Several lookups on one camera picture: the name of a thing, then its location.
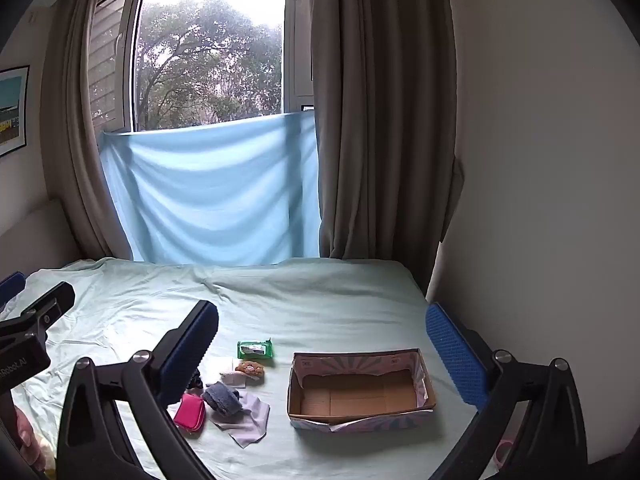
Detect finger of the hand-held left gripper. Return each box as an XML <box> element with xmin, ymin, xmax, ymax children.
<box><xmin>0</xmin><ymin>281</ymin><xmax>76</xmax><ymax>339</ymax></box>
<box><xmin>0</xmin><ymin>271</ymin><xmax>27</xmax><ymax>309</ymax></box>

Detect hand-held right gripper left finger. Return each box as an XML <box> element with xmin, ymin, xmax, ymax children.
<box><xmin>56</xmin><ymin>300</ymin><xmax>220</xmax><ymax>480</ymax></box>

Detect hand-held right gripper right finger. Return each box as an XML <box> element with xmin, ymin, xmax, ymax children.
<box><xmin>425</xmin><ymin>302</ymin><xmax>588</xmax><ymax>480</ymax></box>

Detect dark grey fuzzy sock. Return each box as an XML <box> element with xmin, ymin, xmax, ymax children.
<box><xmin>202</xmin><ymin>381</ymin><xmax>244</xmax><ymax>417</ymax></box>

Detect pink zip pouch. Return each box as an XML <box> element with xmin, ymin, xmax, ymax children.
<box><xmin>173</xmin><ymin>393</ymin><xmax>206</xmax><ymax>434</ymax></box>

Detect light grey cleaning cloth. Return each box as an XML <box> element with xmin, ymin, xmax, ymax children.
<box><xmin>210</xmin><ymin>392</ymin><xmax>271</xmax><ymax>449</ymax></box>

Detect cardboard box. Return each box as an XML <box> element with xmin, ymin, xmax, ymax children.
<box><xmin>286</xmin><ymin>347</ymin><xmax>437</xmax><ymax>433</ymax></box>

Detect person's left hand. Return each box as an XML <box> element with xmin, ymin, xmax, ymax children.
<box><xmin>14</xmin><ymin>405</ymin><xmax>48</xmax><ymax>472</ymax></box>

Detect white padded headboard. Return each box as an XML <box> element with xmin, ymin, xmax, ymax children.
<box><xmin>0</xmin><ymin>199</ymin><xmax>81</xmax><ymax>270</ymax></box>

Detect green wipes packet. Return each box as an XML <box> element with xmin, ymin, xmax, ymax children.
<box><xmin>237</xmin><ymin>339</ymin><xmax>275</xmax><ymax>360</ymax></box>

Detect pale green bed sheet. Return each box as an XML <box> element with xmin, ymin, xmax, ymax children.
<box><xmin>0</xmin><ymin>257</ymin><xmax>501</xmax><ymax>480</ymax></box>

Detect light blue hanging sheet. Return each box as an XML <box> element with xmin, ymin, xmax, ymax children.
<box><xmin>99</xmin><ymin>112</ymin><xmax>322</xmax><ymax>266</ymax></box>

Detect narrow beige curtain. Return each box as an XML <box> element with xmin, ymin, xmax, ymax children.
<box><xmin>40</xmin><ymin>0</ymin><xmax>135</xmax><ymax>262</ymax></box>

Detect wide beige curtain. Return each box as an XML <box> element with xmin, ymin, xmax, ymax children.
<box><xmin>310</xmin><ymin>0</ymin><xmax>459</xmax><ymax>261</ymax></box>

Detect tree outside window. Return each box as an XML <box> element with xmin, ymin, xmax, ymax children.
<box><xmin>136</xmin><ymin>0</ymin><xmax>285</xmax><ymax>131</ymax></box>

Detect framed wall poster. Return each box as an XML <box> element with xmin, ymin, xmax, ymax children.
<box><xmin>0</xmin><ymin>65</ymin><xmax>31</xmax><ymax>157</ymax></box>

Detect window with white frame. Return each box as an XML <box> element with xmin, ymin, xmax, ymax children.
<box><xmin>89</xmin><ymin>0</ymin><xmax>317</xmax><ymax>134</ymax></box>

